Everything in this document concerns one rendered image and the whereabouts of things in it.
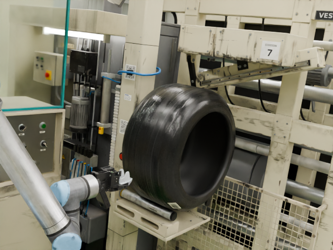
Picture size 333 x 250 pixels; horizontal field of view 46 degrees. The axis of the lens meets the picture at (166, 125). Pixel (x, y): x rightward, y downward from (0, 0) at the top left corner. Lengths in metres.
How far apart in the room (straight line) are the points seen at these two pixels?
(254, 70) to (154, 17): 0.57
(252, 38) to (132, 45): 0.59
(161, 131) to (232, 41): 0.60
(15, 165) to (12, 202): 0.91
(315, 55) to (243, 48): 0.32
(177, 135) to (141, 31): 0.60
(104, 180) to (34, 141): 0.72
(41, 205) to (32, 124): 0.90
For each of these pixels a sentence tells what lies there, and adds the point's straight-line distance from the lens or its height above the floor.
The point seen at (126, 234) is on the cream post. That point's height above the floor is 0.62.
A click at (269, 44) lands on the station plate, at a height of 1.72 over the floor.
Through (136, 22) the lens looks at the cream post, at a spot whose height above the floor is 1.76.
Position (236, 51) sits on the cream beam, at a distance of 1.97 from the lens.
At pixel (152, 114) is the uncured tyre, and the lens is 1.73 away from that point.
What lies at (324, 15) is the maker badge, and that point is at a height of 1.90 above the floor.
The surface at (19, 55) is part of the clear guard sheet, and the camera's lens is 2.03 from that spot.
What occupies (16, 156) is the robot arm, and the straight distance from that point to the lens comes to 1.27.
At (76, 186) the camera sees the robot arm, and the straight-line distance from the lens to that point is 1.45.
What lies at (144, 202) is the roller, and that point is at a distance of 1.96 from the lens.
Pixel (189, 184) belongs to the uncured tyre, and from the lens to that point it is 2.15.
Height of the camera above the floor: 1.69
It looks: 12 degrees down
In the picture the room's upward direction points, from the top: 7 degrees clockwise
